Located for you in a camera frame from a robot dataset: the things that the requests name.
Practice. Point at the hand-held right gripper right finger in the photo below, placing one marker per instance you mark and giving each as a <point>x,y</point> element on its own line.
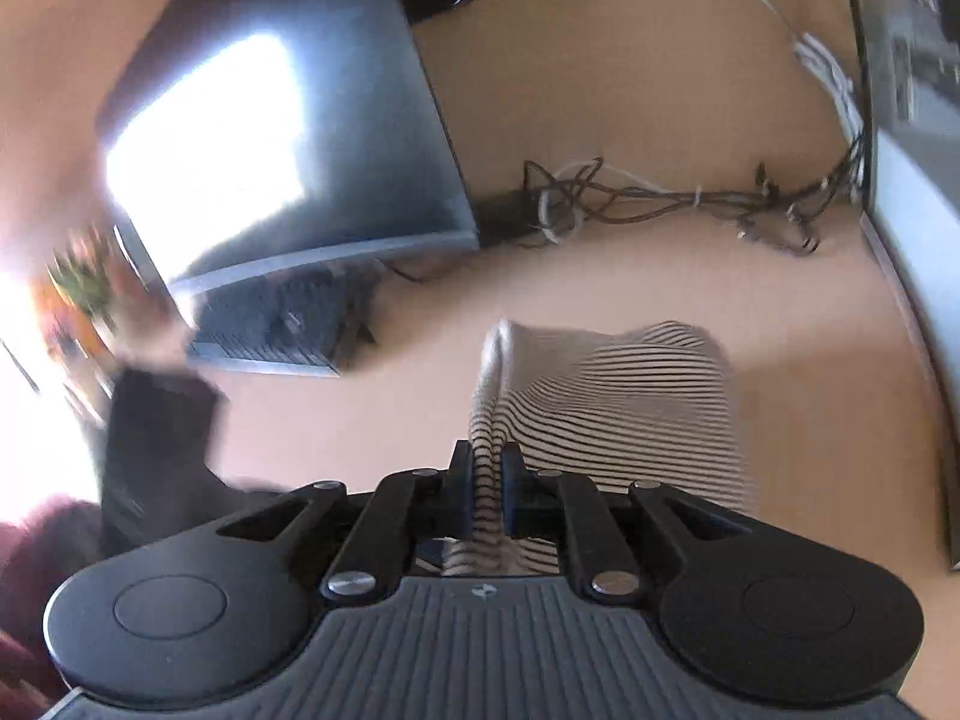
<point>511,495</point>

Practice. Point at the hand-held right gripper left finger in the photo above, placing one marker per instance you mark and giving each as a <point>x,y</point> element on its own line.
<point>461,495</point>

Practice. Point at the striped knit garment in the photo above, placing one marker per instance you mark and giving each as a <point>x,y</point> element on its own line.
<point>615,405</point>

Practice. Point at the black keyboard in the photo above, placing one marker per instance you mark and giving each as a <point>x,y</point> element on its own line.
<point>262,322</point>

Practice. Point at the dark red clothing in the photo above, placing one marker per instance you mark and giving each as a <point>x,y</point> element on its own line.
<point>30,555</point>

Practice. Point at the green potted plant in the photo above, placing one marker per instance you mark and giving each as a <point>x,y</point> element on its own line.
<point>82,281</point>

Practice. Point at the black power adapter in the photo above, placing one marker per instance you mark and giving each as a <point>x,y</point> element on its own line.
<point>502,217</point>

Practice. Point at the black curved monitor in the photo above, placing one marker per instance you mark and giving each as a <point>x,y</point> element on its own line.
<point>360,90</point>

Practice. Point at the white computer case glass panel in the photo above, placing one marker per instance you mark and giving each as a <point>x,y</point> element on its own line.
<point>915,165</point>

